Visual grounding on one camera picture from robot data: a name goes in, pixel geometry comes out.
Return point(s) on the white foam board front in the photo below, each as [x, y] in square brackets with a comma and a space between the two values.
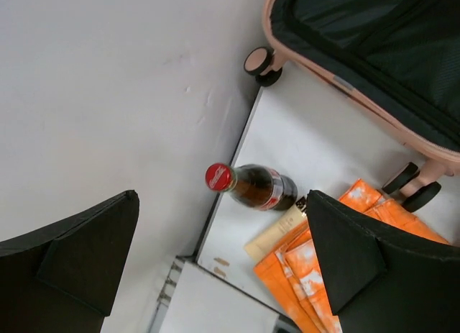
[203, 303]

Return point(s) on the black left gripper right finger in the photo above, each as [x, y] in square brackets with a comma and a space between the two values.
[379, 278]

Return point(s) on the orange white tie-dye shorts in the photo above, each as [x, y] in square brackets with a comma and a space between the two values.
[291, 270]

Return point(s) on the pink hard-shell suitcase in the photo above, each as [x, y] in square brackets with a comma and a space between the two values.
[398, 59]

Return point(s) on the cola glass bottle red cap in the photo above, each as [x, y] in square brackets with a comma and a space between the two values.
[254, 186]

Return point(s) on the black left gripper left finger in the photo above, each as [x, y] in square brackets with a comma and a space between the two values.
[64, 277]

